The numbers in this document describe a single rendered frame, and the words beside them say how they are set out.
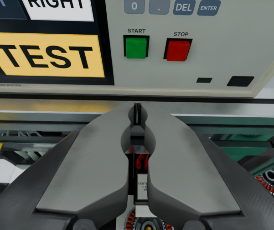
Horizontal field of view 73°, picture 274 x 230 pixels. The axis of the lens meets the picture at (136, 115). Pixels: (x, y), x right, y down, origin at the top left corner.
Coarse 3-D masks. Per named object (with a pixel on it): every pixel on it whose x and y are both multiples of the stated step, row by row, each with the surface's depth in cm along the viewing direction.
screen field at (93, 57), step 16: (0, 32) 16; (0, 48) 17; (16, 48) 17; (32, 48) 17; (48, 48) 17; (64, 48) 17; (80, 48) 17; (96, 48) 17; (0, 64) 19; (16, 64) 19; (32, 64) 19; (48, 64) 19; (64, 64) 19; (80, 64) 19; (96, 64) 18
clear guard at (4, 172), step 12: (0, 132) 25; (12, 132) 25; (24, 132) 25; (36, 132) 25; (48, 132) 25; (60, 132) 25; (12, 144) 24; (24, 144) 24; (36, 144) 24; (48, 144) 24; (0, 156) 23; (12, 156) 23; (24, 156) 23; (36, 156) 23; (0, 168) 22; (12, 168) 22; (24, 168) 22; (0, 180) 21; (12, 180) 21; (0, 192) 21
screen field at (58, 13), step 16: (0, 0) 14; (16, 0) 14; (32, 0) 14; (48, 0) 14; (64, 0) 14; (80, 0) 14; (0, 16) 15; (16, 16) 15; (32, 16) 15; (48, 16) 15; (64, 16) 14; (80, 16) 14
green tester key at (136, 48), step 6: (126, 42) 16; (132, 42) 16; (138, 42) 16; (144, 42) 16; (126, 48) 16; (132, 48) 16; (138, 48) 16; (144, 48) 16; (126, 54) 17; (132, 54) 17; (138, 54) 17; (144, 54) 17
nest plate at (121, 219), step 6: (132, 198) 47; (132, 204) 46; (126, 210) 45; (120, 216) 44; (126, 216) 44; (120, 222) 44; (126, 222) 44; (156, 222) 44; (120, 228) 43; (138, 228) 43
